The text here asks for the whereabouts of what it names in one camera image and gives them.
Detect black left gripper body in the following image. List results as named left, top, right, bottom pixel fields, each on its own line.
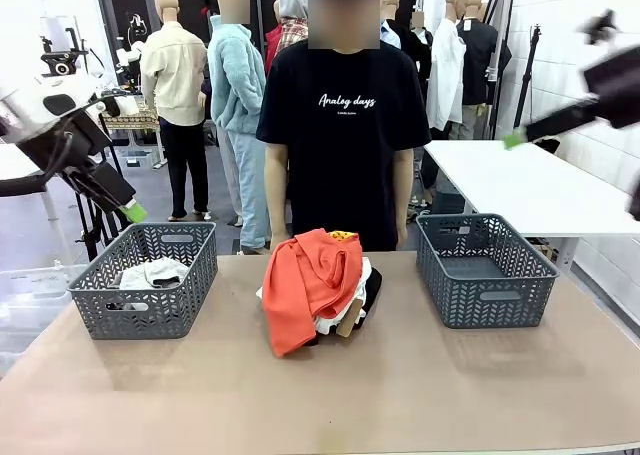
left=17, top=114, right=114, bottom=179

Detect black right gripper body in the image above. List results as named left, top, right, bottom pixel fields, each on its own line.
left=584, top=44, right=640, bottom=129

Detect orange sweatshirt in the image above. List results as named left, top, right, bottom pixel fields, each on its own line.
left=262, top=228, right=365, bottom=359

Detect black garment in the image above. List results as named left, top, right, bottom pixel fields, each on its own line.
left=304, top=267, right=384, bottom=349

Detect brown cardboard hang tag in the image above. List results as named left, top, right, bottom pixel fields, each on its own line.
left=335, top=302, right=369, bottom=337

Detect person's right forearm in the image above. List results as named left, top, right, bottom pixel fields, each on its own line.
left=264, top=189, right=292, bottom=235

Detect person's left forearm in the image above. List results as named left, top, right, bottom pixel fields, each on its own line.
left=394, top=189, right=415, bottom=229

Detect black tripod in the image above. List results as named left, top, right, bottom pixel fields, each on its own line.
left=74, top=164, right=131, bottom=264

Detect small white table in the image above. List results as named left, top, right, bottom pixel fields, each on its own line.
left=0, top=142, right=66, bottom=266

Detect thin black tripod stand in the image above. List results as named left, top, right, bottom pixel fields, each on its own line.
left=512, top=23, right=544, bottom=131

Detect table with patterned cloth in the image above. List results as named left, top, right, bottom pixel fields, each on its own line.
left=99, top=102, right=169, bottom=171

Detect black studio stand poles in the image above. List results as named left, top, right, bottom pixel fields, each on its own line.
left=483, top=0, right=519, bottom=141

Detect light grey garment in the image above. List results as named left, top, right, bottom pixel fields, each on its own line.
left=110, top=257, right=190, bottom=292

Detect mannequin in black jacket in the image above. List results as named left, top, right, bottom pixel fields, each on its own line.
left=457, top=0, right=514, bottom=141

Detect mannequin in white shirt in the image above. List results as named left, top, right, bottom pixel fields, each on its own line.
left=425, top=0, right=469, bottom=141

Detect mannequin in cream jacket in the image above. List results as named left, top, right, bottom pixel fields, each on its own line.
left=139, top=0, right=211, bottom=223

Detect grey plastic woven basket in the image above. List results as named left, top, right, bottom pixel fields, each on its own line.
left=415, top=212, right=560, bottom=330
left=67, top=221, right=220, bottom=341

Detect clear plastic storage box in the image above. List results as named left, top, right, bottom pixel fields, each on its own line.
left=0, top=262, right=89, bottom=376

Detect mannequin in black suit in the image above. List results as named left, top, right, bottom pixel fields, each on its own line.
left=394, top=9, right=435, bottom=101

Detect figure in blue fleece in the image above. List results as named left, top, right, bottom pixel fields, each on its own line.
left=207, top=0, right=274, bottom=255

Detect mannequin in blue shirt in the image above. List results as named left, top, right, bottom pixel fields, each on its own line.
left=379, top=0, right=402, bottom=50

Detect person in black t-shirt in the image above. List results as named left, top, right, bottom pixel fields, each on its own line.
left=256, top=0, right=432, bottom=254

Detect mannequin in red garment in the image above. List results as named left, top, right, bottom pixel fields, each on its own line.
left=263, top=0, right=284, bottom=74

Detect mannequin in grey hood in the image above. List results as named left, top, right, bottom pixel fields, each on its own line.
left=272, top=0, right=310, bottom=59

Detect black camera rig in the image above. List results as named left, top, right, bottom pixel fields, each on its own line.
left=39, top=27, right=91, bottom=79

